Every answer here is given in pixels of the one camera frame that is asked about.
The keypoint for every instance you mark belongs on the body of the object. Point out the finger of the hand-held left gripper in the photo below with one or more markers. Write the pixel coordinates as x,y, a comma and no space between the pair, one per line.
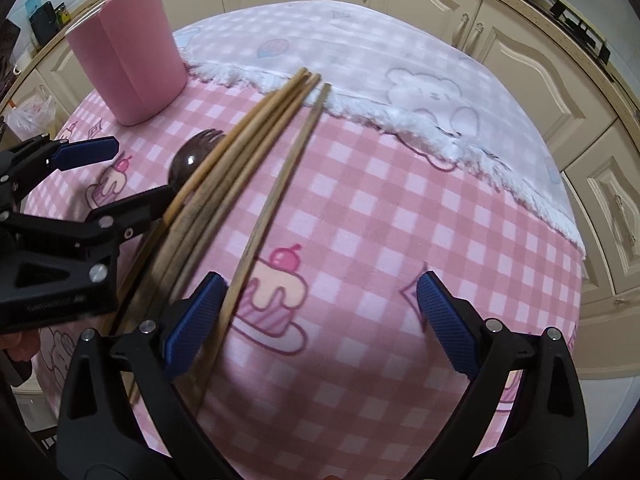
85,152
132,210

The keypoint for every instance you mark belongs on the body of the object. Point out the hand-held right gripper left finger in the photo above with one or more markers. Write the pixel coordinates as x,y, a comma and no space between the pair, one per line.
195,327

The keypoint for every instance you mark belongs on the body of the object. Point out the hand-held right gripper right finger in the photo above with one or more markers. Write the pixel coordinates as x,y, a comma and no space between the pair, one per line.
447,327

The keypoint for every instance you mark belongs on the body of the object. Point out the brown spork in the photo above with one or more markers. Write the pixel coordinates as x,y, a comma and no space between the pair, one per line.
192,162

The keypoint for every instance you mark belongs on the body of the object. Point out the pink utensil holder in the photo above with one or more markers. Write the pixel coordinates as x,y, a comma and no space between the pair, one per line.
130,60

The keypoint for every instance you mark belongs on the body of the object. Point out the person's left hand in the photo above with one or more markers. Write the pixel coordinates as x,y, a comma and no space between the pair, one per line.
12,347

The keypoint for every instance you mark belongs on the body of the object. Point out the white plastic bag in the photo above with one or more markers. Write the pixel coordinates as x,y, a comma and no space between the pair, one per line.
30,116

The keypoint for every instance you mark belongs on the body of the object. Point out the pink checkered blanket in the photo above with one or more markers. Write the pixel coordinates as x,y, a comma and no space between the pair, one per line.
375,220

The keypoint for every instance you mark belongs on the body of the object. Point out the black box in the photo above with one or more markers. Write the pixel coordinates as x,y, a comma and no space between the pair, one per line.
42,22

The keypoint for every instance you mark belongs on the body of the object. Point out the lilac bear print blanket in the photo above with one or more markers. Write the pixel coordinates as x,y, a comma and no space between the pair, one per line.
350,45

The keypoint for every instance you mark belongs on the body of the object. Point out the black gas stove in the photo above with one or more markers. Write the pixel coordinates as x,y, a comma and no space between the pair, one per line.
580,25

